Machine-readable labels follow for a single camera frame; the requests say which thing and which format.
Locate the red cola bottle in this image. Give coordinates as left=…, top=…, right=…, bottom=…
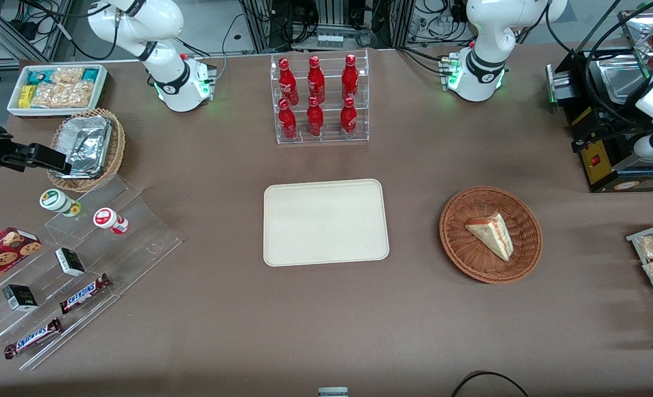
left=307, top=55, right=326, bottom=104
left=278, top=58, right=300, bottom=106
left=306, top=96, right=325, bottom=138
left=339, top=96, right=358, bottom=139
left=278, top=98, right=298, bottom=140
left=341, top=53, right=359, bottom=101

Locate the clear acrylic step stand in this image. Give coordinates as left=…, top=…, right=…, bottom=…
left=0, top=174, right=183, bottom=371

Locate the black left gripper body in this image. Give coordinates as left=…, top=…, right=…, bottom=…
left=602, top=106, right=653, bottom=145

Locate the clear acrylic bottle rack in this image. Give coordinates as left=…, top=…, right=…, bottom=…
left=270, top=49, right=370, bottom=146

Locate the black cable loop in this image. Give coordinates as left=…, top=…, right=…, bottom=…
left=450, top=371, right=531, bottom=397

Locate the tray of snack bags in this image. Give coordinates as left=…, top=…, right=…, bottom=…
left=626, top=219, right=653, bottom=338

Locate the green lid yogurt cup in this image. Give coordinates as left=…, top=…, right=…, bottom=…
left=39, top=189, right=82, bottom=217

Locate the triangle sandwich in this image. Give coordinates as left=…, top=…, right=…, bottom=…
left=465, top=213, right=515, bottom=262

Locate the white rectangular snack bin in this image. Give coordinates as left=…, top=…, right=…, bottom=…
left=7, top=63, right=110, bottom=120

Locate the red lid yogurt cup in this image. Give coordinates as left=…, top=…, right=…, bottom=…
left=93, top=207, right=130, bottom=235

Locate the beige plastic tray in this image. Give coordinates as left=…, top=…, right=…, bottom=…
left=263, top=179, right=390, bottom=267

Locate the snickers chocolate bar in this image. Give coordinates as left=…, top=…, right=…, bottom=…
left=59, top=273, right=112, bottom=315
left=3, top=317, right=63, bottom=360

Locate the aluminium foil container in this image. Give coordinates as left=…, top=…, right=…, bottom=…
left=56, top=115, right=112, bottom=179

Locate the round brown wicker basket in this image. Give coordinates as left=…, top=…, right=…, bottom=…
left=439, top=186, right=543, bottom=285

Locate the black sealing machine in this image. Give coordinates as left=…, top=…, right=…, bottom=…
left=546, top=11, right=653, bottom=194

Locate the red cookie box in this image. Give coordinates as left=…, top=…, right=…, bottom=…
left=0, top=227, right=42, bottom=293

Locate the small black box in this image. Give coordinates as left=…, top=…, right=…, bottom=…
left=55, top=247, right=87, bottom=277
left=2, top=284, right=39, bottom=313

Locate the light wicker basket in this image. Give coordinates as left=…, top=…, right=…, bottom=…
left=47, top=108, right=126, bottom=193

